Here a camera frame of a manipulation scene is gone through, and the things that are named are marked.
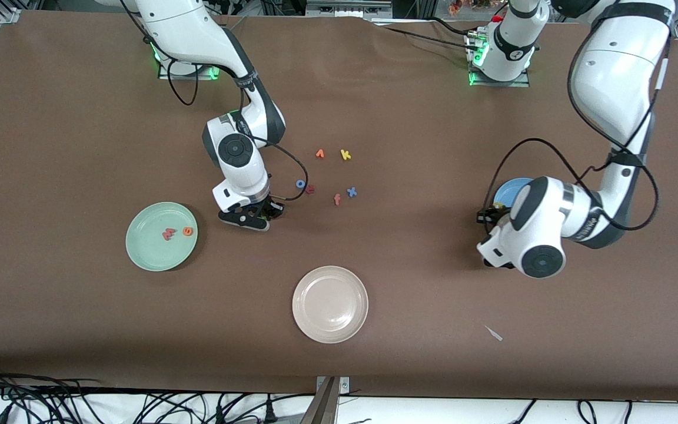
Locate blue plate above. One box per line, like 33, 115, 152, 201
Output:
494, 178, 535, 208

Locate beige plate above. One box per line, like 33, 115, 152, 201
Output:
292, 266, 369, 344

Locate green plate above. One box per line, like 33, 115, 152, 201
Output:
125, 202, 199, 272

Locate grey metal bar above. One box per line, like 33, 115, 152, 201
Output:
299, 377, 340, 424

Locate grey metal box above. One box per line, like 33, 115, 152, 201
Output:
305, 0, 393, 18

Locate orange flowers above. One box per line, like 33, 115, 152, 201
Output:
448, 0, 493, 15

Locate brown table cover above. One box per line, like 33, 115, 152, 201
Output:
0, 9, 678, 401

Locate black cable with gold plug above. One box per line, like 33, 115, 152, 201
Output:
250, 137, 309, 202

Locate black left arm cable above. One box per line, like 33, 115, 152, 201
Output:
489, 35, 678, 231

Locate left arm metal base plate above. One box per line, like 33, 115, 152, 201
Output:
467, 32, 531, 88

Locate black right arm loop cable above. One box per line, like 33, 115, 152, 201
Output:
118, 0, 200, 107

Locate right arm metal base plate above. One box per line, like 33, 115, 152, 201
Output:
158, 59, 223, 81

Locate silver table edge bracket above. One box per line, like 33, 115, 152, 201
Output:
316, 377, 350, 395

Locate long black base cable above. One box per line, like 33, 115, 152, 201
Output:
381, 26, 475, 51

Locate short black base cable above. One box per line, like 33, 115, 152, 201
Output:
430, 16, 476, 36

